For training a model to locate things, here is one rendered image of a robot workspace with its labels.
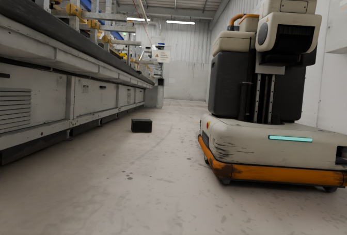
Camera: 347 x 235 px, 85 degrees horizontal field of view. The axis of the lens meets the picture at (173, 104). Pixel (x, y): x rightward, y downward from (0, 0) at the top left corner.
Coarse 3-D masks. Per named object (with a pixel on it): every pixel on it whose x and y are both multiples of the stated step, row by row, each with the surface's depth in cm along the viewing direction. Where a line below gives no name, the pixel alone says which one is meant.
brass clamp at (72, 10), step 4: (68, 4) 97; (72, 4) 97; (68, 8) 97; (72, 8) 97; (76, 8) 98; (80, 8) 102; (68, 12) 97; (72, 12) 97; (76, 12) 99; (80, 12) 102; (80, 16) 103; (80, 20) 106; (84, 20) 108
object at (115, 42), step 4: (100, 40) 154; (112, 40) 154; (116, 40) 154; (120, 40) 154; (124, 40) 154; (128, 40) 154; (124, 44) 156; (128, 44) 155; (132, 44) 155; (136, 44) 154; (140, 44) 154
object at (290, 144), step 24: (216, 120) 105; (240, 120) 109; (216, 144) 86; (240, 144) 82; (264, 144) 82; (288, 144) 82; (312, 144) 82; (336, 144) 82; (216, 168) 84; (240, 168) 83; (264, 168) 83; (288, 168) 83; (312, 168) 83; (336, 168) 83
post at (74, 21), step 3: (72, 0) 99; (75, 0) 99; (78, 0) 101; (72, 3) 100; (75, 3) 100; (78, 3) 102; (78, 6) 102; (72, 15) 100; (75, 15) 100; (72, 18) 100; (75, 18) 100; (78, 18) 103; (69, 21) 100; (72, 21) 100; (75, 21) 100; (78, 21) 103; (69, 24) 100; (72, 24) 100; (75, 24) 100; (78, 24) 103; (78, 27) 103
